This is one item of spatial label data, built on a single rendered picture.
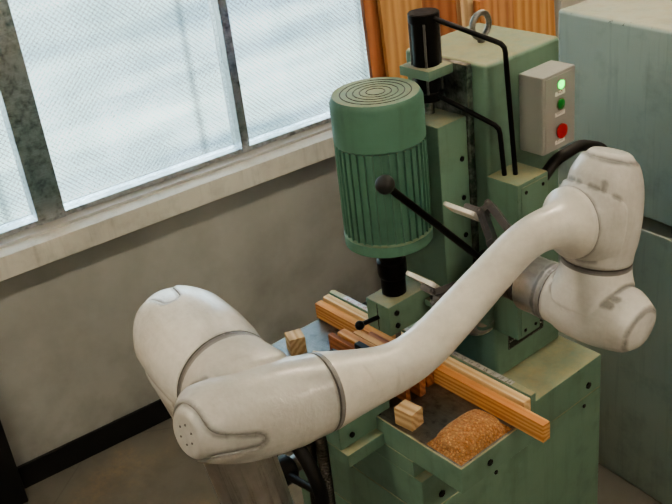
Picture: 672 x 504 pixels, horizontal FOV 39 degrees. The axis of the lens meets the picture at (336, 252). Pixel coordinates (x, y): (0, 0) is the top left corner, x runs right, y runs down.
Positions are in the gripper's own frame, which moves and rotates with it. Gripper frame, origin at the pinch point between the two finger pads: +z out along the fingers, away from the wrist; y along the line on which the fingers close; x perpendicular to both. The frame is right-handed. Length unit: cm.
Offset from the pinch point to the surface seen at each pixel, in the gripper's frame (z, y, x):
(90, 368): 160, -74, -67
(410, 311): 19.6, -10.8, -27.6
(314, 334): 45, -25, -33
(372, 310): 24.7, -14.4, -22.8
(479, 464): -10.1, -30.3, -29.9
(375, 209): 18.5, 2.0, -2.7
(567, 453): 1, -21, -79
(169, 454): 140, -88, -98
